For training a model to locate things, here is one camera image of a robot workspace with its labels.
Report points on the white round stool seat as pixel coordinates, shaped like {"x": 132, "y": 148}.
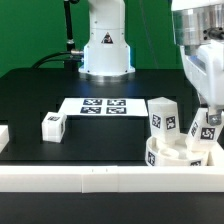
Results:
{"x": 158, "y": 154}

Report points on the white marker sheet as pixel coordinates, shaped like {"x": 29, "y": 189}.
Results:
{"x": 104, "y": 107}

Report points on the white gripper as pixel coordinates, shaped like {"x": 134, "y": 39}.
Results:
{"x": 205, "y": 71}

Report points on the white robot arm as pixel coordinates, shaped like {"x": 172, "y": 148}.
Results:
{"x": 198, "y": 28}

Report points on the white U-shaped fence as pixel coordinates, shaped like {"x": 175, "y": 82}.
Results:
{"x": 90, "y": 179}

